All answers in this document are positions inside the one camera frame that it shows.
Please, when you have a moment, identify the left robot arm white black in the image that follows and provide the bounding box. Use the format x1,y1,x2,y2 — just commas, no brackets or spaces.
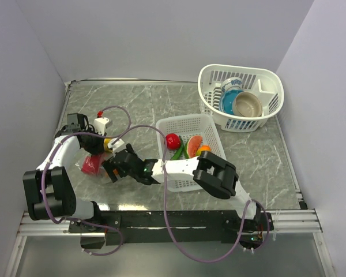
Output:
22,113,110,232

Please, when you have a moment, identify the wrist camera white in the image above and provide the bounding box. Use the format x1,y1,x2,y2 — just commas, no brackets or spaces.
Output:
92,111,112,136
107,138,126,152

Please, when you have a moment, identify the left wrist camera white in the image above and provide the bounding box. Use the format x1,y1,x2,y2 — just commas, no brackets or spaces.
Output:
92,111,112,136

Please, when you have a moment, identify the beige bowl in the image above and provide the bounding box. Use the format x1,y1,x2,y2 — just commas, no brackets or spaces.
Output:
232,92,262,118

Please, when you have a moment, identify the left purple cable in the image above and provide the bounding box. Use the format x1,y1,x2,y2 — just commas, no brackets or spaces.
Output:
43,105,132,257

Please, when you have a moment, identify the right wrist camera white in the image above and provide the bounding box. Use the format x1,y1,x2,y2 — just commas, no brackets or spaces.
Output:
107,138,126,152

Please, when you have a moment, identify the red fake pepper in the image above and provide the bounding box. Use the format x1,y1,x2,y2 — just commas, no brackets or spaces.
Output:
166,133,182,150

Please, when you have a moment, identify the orange green fake mango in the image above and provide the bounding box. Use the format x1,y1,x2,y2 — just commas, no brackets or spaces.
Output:
196,145,211,156

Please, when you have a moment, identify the fake watermelon slice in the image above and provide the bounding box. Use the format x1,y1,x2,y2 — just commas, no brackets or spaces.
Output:
184,135,202,159

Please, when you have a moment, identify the white dish rack basket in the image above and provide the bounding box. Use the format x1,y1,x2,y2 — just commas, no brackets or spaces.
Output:
197,64,284,133

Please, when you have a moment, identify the yellow fake fruit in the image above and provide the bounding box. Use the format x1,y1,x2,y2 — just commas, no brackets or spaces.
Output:
103,138,113,153

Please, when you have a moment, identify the white perforated flat basket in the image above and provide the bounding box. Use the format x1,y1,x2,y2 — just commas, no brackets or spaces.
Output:
156,114,227,193

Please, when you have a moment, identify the blue plate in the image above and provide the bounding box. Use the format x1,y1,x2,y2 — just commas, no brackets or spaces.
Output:
219,89,243,115

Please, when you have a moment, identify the aluminium rail frame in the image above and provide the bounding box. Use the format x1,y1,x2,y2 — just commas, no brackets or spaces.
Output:
4,209,336,276

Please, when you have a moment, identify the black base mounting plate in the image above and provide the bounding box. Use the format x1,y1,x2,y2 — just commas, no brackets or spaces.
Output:
69,210,274,249

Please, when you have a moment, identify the blue white patterned cup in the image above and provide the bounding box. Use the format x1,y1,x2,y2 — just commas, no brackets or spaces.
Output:
220,77,243,93

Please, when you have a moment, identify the clear zip top bag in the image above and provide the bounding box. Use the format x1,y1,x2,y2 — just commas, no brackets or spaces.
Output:
75,153,112,184

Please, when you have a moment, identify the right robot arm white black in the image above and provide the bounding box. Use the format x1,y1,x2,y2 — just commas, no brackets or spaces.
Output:
101,149,261,232

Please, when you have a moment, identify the green fake pepper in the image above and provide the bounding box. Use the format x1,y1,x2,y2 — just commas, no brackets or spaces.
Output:
170,136,184,160

